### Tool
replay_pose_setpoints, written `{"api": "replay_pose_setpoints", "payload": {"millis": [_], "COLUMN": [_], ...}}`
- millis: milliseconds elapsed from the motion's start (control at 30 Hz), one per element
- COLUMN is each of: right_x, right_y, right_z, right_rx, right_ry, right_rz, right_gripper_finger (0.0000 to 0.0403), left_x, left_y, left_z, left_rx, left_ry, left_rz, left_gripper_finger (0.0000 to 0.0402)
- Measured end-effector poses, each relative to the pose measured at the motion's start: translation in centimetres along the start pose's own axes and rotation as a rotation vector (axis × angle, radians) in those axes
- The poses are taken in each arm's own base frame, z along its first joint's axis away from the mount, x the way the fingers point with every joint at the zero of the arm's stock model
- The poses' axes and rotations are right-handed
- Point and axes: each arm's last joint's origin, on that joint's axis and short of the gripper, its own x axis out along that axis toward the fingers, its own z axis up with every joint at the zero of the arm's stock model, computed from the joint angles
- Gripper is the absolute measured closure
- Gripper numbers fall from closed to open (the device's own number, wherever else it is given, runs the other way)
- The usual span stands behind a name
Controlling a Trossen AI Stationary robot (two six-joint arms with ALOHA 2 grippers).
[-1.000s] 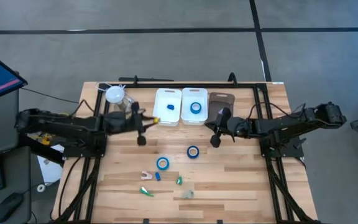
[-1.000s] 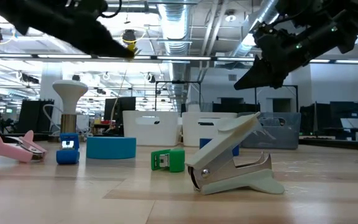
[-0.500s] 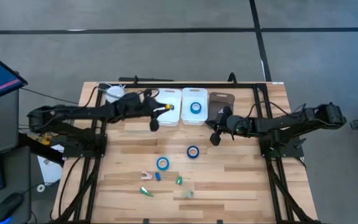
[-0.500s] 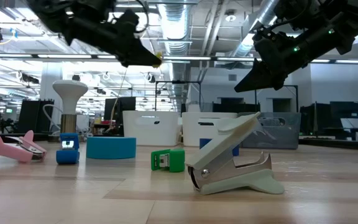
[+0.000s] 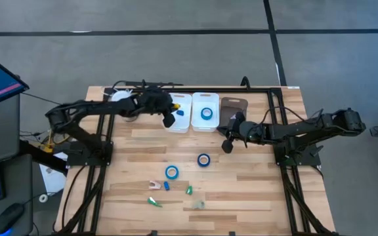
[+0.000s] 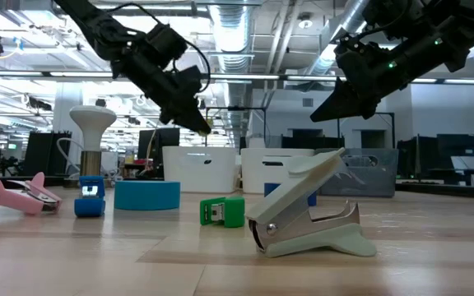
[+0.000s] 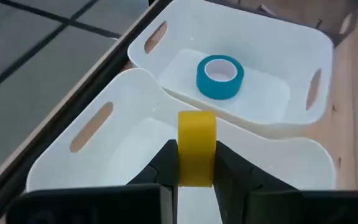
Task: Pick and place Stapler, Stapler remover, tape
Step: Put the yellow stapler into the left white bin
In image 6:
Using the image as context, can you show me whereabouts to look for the grey translucent plastic bin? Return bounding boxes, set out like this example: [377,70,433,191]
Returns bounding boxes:
[314,147,399,198]

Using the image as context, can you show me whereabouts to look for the blue tape roll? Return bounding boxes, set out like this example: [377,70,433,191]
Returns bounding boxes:
[114,179,181,211]
[263,182,318,207]

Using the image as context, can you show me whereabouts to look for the long LED light bar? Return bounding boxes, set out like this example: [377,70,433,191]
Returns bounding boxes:
[0,69,474,86]

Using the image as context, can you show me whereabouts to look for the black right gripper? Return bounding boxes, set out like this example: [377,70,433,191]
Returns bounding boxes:
[309,48,418,123]

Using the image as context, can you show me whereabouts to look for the black background monitor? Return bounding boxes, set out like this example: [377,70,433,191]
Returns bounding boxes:
[137,127,181,161]

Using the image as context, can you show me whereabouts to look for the pale green staple remover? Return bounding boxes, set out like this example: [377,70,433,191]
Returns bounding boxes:
[245,147,378,259]

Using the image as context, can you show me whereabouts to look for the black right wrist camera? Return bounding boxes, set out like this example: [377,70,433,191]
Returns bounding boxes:
[334,33,376,58]

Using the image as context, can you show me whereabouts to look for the green mini stapler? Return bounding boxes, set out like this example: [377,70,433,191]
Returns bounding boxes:
[199,196,246,229]

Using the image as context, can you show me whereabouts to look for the white lamp cable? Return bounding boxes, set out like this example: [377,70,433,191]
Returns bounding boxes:
[55,136,85,176]

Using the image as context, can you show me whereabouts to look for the white plastic bin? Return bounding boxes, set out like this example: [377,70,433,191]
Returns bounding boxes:
[239,147,315,194]
[162,146,238,194]

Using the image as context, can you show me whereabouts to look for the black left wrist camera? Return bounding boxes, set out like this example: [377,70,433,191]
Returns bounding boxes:
[145,22,189,72]

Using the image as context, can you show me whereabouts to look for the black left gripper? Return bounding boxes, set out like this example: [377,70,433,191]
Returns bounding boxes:
[111,49,212,136]

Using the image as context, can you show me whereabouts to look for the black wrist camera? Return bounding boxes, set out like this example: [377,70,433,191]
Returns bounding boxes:
[145,22,189,72]
[334,33,376,58]

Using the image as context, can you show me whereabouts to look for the black background equipment row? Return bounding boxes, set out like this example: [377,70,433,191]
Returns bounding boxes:
[280,127,345,150]

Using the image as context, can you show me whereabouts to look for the silver air duct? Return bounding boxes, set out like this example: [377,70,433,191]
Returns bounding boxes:
[206,0,263,147]

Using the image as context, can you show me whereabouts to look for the black partition panels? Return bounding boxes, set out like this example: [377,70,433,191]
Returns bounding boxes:
[24,131,73,177]

